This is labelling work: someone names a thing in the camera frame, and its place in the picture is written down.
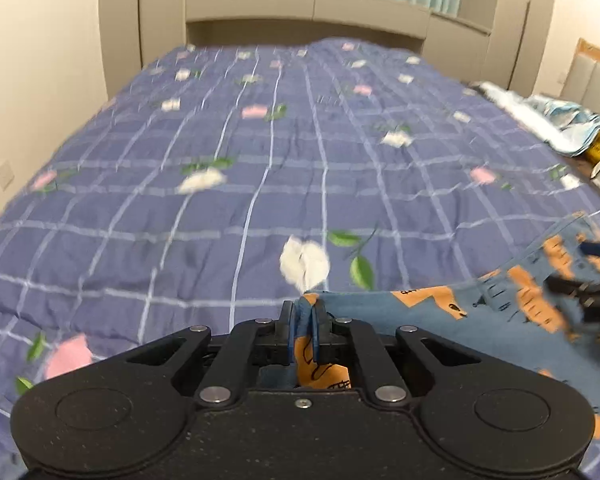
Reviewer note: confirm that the white wall socket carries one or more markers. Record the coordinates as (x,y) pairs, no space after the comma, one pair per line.
(4,174)

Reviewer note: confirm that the blue orange printed pants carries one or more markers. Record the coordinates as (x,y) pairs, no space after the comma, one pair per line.
(480,340)

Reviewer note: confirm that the beige built-in cabinet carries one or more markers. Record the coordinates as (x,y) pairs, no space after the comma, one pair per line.
(330,10)

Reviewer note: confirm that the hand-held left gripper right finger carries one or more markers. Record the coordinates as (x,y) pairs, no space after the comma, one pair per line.
(319,335)

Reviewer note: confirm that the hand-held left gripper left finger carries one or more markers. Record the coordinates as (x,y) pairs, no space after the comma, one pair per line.
(292,332)

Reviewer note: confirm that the light blue crumpled blanket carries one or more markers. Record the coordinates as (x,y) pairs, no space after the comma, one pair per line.
(560,120)

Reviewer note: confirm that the blue plaid floral bedspread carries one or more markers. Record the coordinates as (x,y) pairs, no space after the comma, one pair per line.
(230,160)

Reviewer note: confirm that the beige padded headboard panel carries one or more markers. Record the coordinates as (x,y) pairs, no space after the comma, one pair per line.
(592,82)

